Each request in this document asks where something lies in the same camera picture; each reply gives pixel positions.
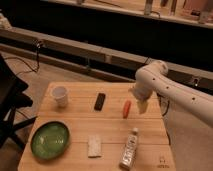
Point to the white paper cup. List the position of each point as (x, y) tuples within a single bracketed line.
[(60, 95)]

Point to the green round plate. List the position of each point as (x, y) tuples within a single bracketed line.
[(50, 140)]

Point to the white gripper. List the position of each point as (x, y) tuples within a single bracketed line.
[(142, 106)]

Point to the clear plastic bottle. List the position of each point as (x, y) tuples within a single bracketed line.
[(130, 149)]

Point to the white sponge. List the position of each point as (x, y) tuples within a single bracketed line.
[(94, 146)]

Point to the black rectangular box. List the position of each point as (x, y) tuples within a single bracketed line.
[(99, 101)]

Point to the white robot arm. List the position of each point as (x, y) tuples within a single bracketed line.
[(152, 77)]

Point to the black office chair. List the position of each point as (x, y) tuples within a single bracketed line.
[(12, 98)]

